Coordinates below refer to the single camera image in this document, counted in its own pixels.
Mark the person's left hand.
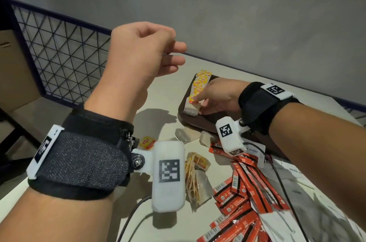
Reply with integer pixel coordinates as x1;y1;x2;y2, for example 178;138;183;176
84;21;188;124

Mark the person's right hand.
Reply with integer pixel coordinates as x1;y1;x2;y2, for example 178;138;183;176
192;78;251;116

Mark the row of tea bags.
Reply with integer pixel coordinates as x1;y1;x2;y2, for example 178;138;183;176
187;69;213;99

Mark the brown plastic tray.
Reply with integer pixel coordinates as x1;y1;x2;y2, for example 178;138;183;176
178;74;289;159

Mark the pile of tea bags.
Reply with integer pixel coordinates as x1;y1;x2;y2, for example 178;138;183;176
138;129;218;212

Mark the pile of red coffee sticks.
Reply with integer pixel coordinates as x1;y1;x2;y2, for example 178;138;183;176
196;139;291;242

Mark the pile of white sugar sachets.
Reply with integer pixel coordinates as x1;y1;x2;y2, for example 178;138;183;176
243;141;366;242

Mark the person's right forearm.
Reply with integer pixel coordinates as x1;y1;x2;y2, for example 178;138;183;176
268;103;366;222

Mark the person's left forearm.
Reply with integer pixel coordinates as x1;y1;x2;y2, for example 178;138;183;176
0;187;115;242

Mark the brown cardboard box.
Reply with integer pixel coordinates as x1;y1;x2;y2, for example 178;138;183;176
0;30;43;113

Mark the dark blue cabinet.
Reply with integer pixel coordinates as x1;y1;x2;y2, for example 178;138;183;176
0;0;12;31

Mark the black right wrist strap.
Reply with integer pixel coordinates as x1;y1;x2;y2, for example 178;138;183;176
238;81;301;136

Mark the black wrist strap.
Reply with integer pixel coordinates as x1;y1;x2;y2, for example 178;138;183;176
26;103;141;201
238;81;301;136

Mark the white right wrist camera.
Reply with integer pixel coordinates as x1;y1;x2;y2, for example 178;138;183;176
215;116;252;157

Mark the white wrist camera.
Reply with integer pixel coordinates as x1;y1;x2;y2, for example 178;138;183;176
215;116;252;157
131;140;186;213

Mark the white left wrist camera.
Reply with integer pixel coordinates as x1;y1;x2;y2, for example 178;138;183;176
131;140;186;213

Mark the black left wrist strap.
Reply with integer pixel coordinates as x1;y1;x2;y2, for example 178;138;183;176
26;103;141;201

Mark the black metal furniture frame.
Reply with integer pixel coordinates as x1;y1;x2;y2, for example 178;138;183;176
0;107;40;185

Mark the black left camera cable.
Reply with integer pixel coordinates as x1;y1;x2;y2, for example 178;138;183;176
116;195;152;242

